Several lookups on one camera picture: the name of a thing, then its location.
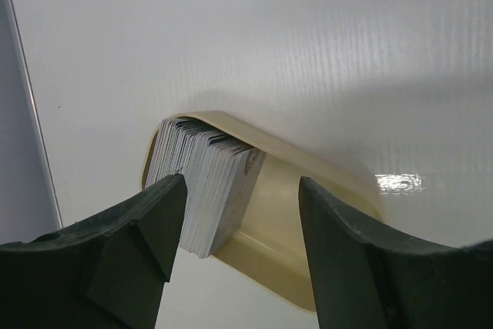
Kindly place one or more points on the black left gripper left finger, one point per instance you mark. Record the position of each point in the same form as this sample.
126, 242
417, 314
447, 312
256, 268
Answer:
106, 271

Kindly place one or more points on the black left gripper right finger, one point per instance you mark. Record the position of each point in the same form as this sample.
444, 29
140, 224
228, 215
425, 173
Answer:
366, 274

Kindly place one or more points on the beige oval tray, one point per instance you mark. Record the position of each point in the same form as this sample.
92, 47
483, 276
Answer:
269, 245

